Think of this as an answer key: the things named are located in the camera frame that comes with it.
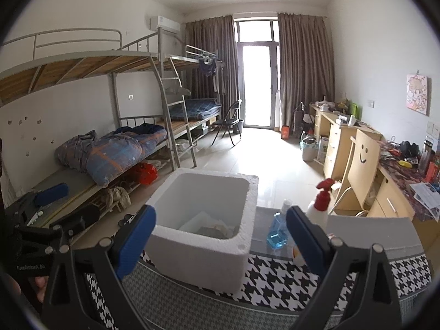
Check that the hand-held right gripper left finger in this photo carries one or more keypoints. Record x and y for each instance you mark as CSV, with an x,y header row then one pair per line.
x,y
135,244

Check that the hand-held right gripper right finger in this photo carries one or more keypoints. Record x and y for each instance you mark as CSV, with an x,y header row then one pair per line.
x,y
306,244

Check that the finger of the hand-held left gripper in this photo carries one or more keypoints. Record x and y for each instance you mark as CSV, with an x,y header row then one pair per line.
x,y
51,193
79,220

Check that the white foam box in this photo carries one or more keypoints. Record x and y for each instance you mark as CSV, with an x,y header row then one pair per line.
x,y
199,261

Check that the person's left hand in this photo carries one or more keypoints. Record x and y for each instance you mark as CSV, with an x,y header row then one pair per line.
x,y
34,287

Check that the blue liquid bottle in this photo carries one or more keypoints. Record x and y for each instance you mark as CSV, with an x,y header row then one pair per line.
x,y
276,233

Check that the beige cloth bundle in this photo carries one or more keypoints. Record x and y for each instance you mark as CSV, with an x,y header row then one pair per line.
x,y
117,197

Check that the houndstooth tablecloth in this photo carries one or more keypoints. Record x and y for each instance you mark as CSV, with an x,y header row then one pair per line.
x,y
268,275

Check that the white spray bottle red pump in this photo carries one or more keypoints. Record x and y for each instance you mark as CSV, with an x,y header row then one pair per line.
x,y
323,192

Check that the red bag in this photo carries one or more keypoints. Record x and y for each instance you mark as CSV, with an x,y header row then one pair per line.
x,y
146,174

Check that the blue patterned quilt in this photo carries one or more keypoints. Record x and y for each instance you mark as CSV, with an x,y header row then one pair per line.
x,y
113,151

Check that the filled waste bucket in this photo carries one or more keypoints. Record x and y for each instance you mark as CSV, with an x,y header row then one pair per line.
x,y
309,149

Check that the wooden chair with smiley face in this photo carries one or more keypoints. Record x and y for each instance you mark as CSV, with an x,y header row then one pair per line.
x,y
362,165

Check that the wooden desk with patterned cover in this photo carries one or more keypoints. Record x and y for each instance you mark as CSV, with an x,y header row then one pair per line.
x,y
395,192

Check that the plain wooden desk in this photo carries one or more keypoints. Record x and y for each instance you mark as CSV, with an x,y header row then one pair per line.
x,y
335,144

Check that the orange floor box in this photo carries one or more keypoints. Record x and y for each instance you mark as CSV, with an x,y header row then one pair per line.
x,y
285,132

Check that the metal bunk bed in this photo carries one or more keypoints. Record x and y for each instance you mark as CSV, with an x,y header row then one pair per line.
x,y
68,68
206,123

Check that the yellow desk item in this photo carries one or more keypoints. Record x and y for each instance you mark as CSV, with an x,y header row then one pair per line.
x,y
405,163

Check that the printed papers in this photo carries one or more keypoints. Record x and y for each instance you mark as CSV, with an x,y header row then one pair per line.
x,y
426,196

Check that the metal bed ladder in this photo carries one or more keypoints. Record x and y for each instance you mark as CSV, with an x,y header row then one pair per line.
x,y
172,110

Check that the black headphones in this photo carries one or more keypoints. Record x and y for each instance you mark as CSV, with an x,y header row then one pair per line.
x,y
409,148

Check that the green box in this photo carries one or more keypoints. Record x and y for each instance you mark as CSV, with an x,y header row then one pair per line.
x,y
356,111

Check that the black folding chair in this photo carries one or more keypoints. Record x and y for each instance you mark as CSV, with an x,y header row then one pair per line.
x,y
228,122

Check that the red box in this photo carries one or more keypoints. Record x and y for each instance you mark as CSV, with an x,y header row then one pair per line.
x,y
433,170

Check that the blue checked bedding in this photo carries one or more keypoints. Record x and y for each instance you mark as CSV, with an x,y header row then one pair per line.
x,y
196,108

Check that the clear water bottle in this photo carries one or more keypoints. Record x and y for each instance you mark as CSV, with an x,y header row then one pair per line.
x,y
426,154

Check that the glass balcony door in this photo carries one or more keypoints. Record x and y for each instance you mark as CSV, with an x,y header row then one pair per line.
x,y
257,82

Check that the brown curtain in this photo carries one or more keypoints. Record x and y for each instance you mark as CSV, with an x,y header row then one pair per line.
x,y
306,68
209,86

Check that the dark hanging clothes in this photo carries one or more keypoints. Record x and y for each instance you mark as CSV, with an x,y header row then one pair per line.
x,y
208,67

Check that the white air conditioner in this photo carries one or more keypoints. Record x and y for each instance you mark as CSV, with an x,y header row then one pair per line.
x,y
165,24

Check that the white wall box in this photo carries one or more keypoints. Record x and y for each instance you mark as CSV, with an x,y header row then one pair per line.
x,y
431,128

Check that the cartoon wall picture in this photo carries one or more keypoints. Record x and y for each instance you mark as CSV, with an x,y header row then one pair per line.
x,y
417,94

